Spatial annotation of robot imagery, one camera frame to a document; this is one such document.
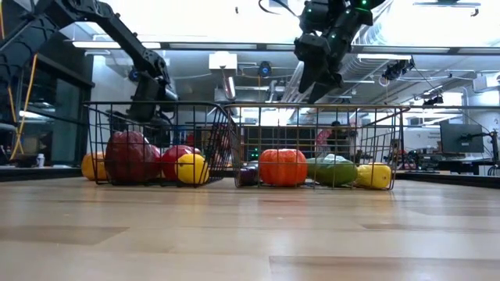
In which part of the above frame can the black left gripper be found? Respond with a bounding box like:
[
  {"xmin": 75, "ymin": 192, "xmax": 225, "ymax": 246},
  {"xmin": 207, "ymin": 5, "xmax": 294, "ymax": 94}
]
[{"xmin": 128, "ymin": 72, "xmax": 179, "ymax": 123}]

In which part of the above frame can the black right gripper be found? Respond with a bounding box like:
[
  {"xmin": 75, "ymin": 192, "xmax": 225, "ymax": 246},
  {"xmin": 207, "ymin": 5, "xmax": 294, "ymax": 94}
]
[{"xmin": 295, "ymin": 33, "xmax": 345, "ymax": 105}]

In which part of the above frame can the red apple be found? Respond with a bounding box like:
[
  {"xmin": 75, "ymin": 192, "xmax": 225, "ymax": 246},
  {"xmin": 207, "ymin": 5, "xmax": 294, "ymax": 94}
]
[
  {"xmin": 160, "ymin": 144, "xmax": 202, "ymax": 181},
  {"xmin": 104, "ymin": 130, "xmax": 162, "ymax": 185}
]

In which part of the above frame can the yellow lemon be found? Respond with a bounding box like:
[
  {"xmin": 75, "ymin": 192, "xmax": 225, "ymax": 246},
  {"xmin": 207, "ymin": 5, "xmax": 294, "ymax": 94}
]
[{"xmin": 174, "ymin": 153, "xmax": 210, "ymax": 185}]

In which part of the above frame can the green cucumber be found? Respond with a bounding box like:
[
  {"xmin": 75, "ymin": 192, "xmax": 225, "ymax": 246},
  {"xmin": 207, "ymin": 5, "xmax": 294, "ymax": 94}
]
[{"xmin": 306, "ymin": 153, "xmax": 359, "ymax": 187}]

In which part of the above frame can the orange pumpkin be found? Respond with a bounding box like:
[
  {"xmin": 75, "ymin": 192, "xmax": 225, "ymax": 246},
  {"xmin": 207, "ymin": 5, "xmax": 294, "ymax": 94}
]
[{"xmin": 259, "ymin": 148, "xmax": 309, "ymax": 187}]

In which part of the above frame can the yellow corn cob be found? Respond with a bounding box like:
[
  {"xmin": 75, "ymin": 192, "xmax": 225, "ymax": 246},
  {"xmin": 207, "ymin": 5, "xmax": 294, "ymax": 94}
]
[{"xmin": 354, "ymin": 162, "xmax": 393, "ymax": 190}]

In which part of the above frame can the purple eggplant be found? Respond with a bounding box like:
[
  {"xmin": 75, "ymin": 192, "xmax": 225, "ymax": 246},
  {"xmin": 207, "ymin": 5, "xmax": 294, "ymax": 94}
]
[{"xmin": 238, "ymin": 161, "xmax": 262, "ymax": 187}]

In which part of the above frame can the person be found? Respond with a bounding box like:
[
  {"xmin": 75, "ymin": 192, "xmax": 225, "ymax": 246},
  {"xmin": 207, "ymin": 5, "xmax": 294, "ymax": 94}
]
[{"xmin": 323, "ymin": 120, "xmax": 355, "ymax": 157}]

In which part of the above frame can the orange fruit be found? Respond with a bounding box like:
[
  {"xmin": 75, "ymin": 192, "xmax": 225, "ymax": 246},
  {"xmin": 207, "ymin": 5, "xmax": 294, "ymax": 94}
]
[{"xmin": 80, "ymin": 151, "xmax": 107, "ymax": 182}]

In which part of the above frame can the long ceiling light bar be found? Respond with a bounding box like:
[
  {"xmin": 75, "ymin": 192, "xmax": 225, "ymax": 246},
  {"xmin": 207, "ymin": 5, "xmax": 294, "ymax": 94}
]
[{"xmin": 72, "ymin": 41, "xmax": 162, "ymax": 50}]

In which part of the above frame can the black ceiling spotlight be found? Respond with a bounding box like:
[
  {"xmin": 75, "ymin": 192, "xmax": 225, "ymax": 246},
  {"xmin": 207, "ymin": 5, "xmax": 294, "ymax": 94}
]
[
  {"xmin": 380, "ymin": 58, "xmax": 416, "ymax": 82},
  {"xmin": 423, "ymin": 94, "xmax": 445, "ymax": 107}
]

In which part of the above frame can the silver hanging lamp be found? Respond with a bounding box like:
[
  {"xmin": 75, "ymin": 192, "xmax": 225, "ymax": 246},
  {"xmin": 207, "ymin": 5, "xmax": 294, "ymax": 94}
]
[{"xmin": 221, "ymin": 69, "xmax": 237, "ymax": 101}]

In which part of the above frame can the white ceiling box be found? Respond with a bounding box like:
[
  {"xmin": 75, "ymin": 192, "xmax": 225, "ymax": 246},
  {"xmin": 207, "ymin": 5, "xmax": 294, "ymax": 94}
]
[{"xmin": 209, "ymin": 52, "xmax": 238, "ymax": 71}]

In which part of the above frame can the ceiling track fixture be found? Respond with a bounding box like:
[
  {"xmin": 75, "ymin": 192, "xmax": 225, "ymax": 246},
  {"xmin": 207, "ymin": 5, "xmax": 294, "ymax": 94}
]
[{"xmin": 412, "ymin": 1, "xmax": 482, "ymax": 17}]

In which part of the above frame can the dark desk monitor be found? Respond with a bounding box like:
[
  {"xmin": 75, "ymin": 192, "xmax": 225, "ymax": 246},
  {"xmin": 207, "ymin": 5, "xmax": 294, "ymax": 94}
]
[{"xmin": 440, "ymin": 123, "xmax": 485, "ymax": 155}]

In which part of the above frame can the metal wire basket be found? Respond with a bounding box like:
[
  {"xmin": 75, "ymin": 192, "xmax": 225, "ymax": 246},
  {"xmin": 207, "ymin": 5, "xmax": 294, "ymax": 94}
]
[
  {"xmin": 223, "ymin": 103, "xmax": 411, "ymax": 191},
  {"xmin": 84, "ymin": 101, "xmax": 240, "ymax": 188}
]

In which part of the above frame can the yellow cable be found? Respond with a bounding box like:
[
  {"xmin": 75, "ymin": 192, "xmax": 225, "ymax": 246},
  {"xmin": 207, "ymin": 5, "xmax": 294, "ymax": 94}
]
[{"xmin": 6, "ymin": 53, "xmax": 38, "ymax": 157}]

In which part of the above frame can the black metal table frame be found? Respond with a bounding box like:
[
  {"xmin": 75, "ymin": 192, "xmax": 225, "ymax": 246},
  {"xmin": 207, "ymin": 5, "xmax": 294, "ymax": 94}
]
[{"xmin": 0, "ymin": 166, "xmax": 500, "ymax": 189}]

